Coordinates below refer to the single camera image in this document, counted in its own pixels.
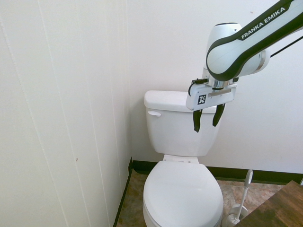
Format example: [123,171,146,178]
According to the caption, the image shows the white toilet seat lid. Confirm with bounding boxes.
[143,160,223,227]

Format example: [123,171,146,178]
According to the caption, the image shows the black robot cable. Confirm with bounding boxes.
[269,36,303,58]

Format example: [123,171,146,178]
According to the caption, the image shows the dark wooden table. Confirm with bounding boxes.
[237,180,303,227]

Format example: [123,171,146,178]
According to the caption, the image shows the white toilet tank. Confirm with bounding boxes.
[145,105,221,157]

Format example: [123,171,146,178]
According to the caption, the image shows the white toilet bowl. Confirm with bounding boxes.
[143,153,224,227]

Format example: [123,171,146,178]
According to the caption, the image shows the white toilet brush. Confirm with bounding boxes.
[229,169,254,224]

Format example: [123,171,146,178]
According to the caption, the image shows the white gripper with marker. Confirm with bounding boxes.
[185,82,238,132]

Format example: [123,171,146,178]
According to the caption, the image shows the white toilet brush holder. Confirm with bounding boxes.
[222,204,249,227]

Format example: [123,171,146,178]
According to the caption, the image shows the white toilet tank lid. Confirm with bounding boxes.
[143,90,217,114]

